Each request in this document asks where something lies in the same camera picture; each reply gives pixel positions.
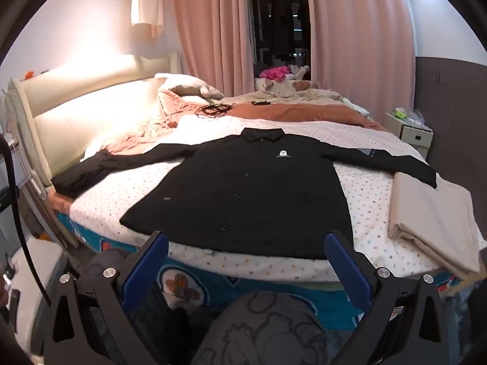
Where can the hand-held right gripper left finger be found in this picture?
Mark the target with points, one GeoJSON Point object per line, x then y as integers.
{"type": "Point", "coordinates": [146, 270]}

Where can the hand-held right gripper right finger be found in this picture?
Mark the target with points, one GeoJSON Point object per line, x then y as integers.
{"type": "Point", "coordinates": [348, 273]}

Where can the black button-up shirt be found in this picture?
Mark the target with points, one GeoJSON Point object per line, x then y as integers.
{"type": "Point", "coordinates": [247, 190]}

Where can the blue cartoon bed sheet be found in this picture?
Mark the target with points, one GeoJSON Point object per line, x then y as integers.
{"type": "Point", "coordinates": [213, 273]}

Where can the dotted white bed sheet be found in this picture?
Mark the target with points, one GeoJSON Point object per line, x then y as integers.
{"type": "Point", "coordinates": [125, 197]}

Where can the folded beige cloth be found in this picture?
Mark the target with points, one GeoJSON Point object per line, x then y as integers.
{"type": "Point", "coordinates": [430, 213]}

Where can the person's grey printed pants leg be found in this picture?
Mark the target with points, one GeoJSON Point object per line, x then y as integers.
{"type": "Point", "coordinates": [262, 330]}

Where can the white nightstand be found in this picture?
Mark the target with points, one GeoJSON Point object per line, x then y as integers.
{"type": "Point", "coordinates": [413, 133]}

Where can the crumpled pink blanket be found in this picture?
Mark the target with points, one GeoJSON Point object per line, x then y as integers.
{"type": "Point", "coordinates": [167, 114]}

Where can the orange-brown duvet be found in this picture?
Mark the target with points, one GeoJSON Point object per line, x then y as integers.
{"type": "Point", "coordinates": [304, 114]}

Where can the small green item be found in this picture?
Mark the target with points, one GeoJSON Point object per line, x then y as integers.
{"type": "Point", "coordinates": [400, 112]}

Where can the cream padded headboard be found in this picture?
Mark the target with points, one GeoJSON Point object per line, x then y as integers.
{"type": "Point", "coordinates": [76, 114]}

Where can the beige blanket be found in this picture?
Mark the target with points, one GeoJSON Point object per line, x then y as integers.
{"type": "Point", "coordinates": [323, 97]}

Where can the small black device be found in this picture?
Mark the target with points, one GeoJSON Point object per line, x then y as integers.
{"type": "Point", "coordinates": [260, 103]}

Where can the white pillow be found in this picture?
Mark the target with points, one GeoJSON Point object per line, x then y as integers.
{"type": "Point", "coordinates": [186, 81]}

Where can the beige teddy bear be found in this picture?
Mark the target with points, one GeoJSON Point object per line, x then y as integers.
{"type": "Point", "coordinates": [300, 85]}

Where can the white plush toy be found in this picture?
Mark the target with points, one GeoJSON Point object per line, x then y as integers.
{"type": "Point", "coordinates": [298, 71]}

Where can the pink plush toy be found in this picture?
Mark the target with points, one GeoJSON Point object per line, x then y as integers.
{"type": "Point", "coordinates": [274, 73]}

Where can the hanging dark coat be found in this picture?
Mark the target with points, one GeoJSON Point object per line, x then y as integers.
{"type": "Point", "coordinates": [280, 19]}

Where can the hanging white garment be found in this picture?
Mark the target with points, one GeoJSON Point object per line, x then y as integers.
{"type": "Point", "coordinates": [146, 3]}

